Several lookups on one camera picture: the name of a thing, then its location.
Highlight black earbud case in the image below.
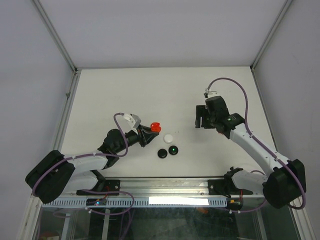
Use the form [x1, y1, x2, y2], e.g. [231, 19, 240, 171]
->
[157, 148, 168, 159]
[168, 145, 179, 156]

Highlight left aluminium frame post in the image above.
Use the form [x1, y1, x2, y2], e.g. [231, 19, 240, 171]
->
[31, 0, 78, 73]

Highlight right aluminium frame post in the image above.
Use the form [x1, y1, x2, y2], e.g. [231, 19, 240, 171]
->
[250, 0, 294, 72]

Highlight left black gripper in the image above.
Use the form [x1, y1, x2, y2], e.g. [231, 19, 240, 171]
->
[114, 124, 158, 154]

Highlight orange earbud case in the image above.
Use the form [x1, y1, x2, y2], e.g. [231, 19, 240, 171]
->
[150, 122, 162, 133]

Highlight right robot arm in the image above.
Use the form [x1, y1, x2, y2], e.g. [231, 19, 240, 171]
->
[195, 95, 307, 209]

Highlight aluminium mounting rail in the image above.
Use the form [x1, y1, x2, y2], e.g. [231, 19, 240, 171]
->
[35, 172, 254, 203]

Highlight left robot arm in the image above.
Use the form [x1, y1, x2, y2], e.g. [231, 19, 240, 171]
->
[25, 122, 162, 204]

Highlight aluminium frame post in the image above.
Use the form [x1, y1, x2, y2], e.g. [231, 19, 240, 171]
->
[31, 0, 78, 73]
[250, 0, 294, 72]

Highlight white earbud case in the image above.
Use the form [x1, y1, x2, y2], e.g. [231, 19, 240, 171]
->
[163, 134, 174, 144]

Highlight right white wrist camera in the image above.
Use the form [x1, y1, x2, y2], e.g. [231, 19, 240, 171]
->
[203, 88, 220, 99]

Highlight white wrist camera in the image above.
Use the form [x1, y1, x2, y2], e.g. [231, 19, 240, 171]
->
[123, 113, 141, 134]
[203, 88, 220, 99]

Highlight white slotted cable duct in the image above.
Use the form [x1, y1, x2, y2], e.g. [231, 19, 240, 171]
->
[42, 196, 227, 209]

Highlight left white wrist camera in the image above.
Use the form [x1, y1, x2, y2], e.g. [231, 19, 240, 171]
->
[123, 113, 141, 134]

